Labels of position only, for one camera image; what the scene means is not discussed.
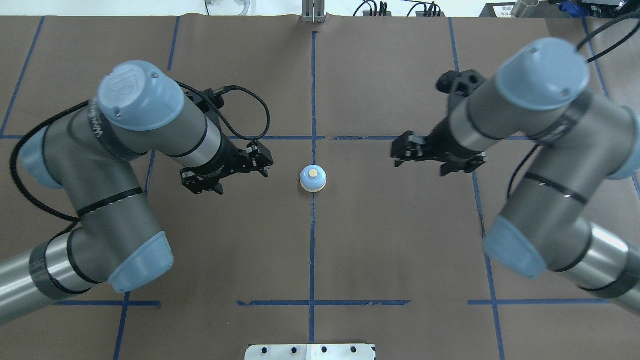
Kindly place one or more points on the blue and cream call bell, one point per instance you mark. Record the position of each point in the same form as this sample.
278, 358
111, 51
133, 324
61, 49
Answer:
313, 178

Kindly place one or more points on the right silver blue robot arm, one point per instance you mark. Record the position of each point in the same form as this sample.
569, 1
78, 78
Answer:
584, 139

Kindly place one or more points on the metal cup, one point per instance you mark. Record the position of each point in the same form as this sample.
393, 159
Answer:
524, 8

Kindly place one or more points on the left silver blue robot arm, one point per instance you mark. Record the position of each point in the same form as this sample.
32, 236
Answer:
87, 151

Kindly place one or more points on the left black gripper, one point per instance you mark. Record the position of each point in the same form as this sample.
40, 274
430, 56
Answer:
223, 156

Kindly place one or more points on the aluminium frame post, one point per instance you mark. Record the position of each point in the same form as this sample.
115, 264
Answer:
313, 11

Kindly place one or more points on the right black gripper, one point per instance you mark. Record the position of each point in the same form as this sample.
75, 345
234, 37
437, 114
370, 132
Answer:
442, 140

